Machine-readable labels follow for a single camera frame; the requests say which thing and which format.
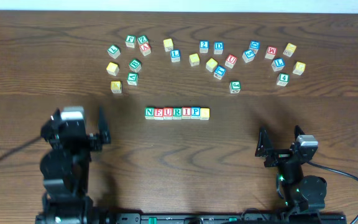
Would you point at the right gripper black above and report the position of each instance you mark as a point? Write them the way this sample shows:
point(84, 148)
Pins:
point(281, 156)

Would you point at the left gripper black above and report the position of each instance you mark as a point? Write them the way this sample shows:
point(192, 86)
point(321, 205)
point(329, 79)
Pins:
point(89, 141)

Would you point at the green N block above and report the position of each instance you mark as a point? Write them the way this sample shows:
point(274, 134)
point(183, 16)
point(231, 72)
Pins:
point(149, 112)

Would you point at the red E block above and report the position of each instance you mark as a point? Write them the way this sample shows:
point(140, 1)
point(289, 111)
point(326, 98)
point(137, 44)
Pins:
point(158, 114)

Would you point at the yellow s block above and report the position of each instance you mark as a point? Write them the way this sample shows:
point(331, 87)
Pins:
point(168, 45)
point(204, 114)

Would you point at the red u block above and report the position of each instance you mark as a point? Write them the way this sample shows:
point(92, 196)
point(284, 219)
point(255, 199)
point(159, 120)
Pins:
point(168, 113)
point(230, 61)

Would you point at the blue P block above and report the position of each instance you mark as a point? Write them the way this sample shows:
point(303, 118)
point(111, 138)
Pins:
point(195, 112)

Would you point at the red I block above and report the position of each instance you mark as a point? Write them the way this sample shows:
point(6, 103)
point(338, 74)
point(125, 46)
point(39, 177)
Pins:
point(186, 112)

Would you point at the green R block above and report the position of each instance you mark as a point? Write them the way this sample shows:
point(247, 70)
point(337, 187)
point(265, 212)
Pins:
point(177, 113)

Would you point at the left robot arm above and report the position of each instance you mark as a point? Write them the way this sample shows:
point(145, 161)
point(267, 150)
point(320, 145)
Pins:
point(66, 168)

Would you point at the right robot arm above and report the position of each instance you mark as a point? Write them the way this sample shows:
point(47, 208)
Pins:
point(302, 194)

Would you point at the yellow K block left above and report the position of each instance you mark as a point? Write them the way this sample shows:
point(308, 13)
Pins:
point(116, 87)

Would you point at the yellow k block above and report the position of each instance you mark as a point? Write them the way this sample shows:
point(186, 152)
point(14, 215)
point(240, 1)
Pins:
point(116, 87)
point(289, 50)

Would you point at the green 4 block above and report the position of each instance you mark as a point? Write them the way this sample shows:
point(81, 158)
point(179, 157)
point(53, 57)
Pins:
point(283, 79)

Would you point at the yellow C block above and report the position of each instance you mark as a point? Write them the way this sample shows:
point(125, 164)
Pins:
point(112, 68)

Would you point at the green J block lower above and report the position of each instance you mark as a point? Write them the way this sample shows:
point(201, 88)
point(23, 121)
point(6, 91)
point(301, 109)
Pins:
point(235, 87)

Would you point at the green j block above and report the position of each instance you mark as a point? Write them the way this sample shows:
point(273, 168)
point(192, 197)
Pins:
point(235, 87)
point(130, 41)

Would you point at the yellow G block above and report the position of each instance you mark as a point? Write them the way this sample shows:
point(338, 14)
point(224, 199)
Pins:
point(299, 68)

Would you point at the blue L block right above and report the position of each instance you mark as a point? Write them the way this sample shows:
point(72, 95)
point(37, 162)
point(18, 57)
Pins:
point(278, 64)

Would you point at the blue l block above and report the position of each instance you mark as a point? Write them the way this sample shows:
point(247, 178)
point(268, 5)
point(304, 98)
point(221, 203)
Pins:
point(278, 64)
point(175, 55)

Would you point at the green L block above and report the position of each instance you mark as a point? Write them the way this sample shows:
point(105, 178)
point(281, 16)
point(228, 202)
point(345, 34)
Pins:
point(114, 51)

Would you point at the green B block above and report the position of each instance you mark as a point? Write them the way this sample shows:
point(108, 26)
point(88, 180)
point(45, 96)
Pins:
point(135, 65)

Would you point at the red M block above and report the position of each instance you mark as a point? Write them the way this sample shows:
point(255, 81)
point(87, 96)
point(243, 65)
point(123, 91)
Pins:
point(270, 52)

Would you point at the blue 5 block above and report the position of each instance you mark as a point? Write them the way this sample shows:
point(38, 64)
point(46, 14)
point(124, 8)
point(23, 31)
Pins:
point(248, 56)

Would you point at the yellow K block right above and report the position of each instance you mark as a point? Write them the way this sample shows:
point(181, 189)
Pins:
point(289, 50)

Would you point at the blue T block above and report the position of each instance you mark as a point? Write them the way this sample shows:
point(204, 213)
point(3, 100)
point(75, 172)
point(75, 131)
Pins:
point(219, 72)

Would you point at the blue D block right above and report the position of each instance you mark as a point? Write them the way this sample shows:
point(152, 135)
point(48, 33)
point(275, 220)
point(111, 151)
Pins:
point(254, 46)

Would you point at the blue d block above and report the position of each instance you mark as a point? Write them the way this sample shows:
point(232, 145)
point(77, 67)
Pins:
point(254, 46)
point(218, 48)

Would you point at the green J block upper left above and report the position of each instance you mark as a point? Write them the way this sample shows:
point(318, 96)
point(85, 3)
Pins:
point(130, 41)

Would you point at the red A block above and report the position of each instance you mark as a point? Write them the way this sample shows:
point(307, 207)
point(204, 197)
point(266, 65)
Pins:
point(145, 49)

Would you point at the yellow O block right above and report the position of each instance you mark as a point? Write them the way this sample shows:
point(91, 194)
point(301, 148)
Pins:
point(211, 65)

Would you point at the green Z block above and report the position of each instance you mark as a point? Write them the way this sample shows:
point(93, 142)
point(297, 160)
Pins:
point(142, 39)

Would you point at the blue D block centre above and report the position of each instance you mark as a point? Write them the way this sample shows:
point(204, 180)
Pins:
point(218, 48)

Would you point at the blue L block centre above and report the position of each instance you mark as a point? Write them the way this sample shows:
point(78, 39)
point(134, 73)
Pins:
point(175, 55)

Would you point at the yellow S block top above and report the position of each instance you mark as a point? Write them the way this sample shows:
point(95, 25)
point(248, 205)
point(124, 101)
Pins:
point(168, 45)

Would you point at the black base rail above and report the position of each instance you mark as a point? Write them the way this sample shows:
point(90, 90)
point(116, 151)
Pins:
point(135, 218)

